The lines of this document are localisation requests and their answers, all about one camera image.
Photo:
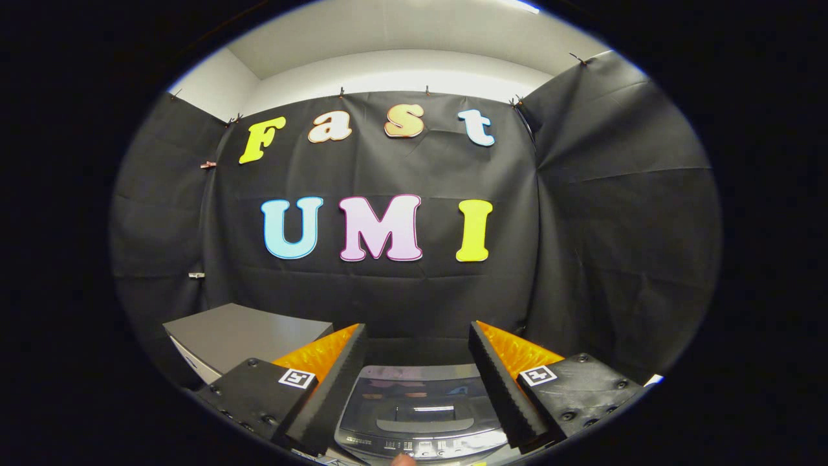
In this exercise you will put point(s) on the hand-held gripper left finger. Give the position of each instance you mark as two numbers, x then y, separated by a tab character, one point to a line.
336	382

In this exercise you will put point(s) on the grey washing machine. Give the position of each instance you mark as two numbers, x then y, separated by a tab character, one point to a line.
420	448

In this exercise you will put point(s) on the black backdrop cloth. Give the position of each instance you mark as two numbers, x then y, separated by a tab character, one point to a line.
582	259

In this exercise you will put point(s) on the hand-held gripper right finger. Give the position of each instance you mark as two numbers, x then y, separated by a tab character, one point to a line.
501	382

